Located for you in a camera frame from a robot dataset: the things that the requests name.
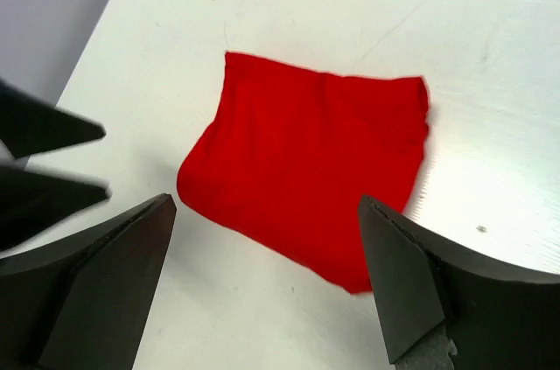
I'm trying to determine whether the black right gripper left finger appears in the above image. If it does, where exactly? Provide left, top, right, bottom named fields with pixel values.
left=1, top=193, right=177, bottom=370

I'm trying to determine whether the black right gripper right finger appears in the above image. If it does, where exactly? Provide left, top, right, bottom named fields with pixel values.
left=358, top=196, right=559, bottom=369

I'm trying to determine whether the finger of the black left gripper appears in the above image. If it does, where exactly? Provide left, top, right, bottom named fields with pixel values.
left=1, top=168, right=109, bottom=251
left=1, top=81, right=106, bottom=159

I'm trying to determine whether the red t shirt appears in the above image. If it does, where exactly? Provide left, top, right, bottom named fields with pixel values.
left=177, top=52, right=430, bottom=294

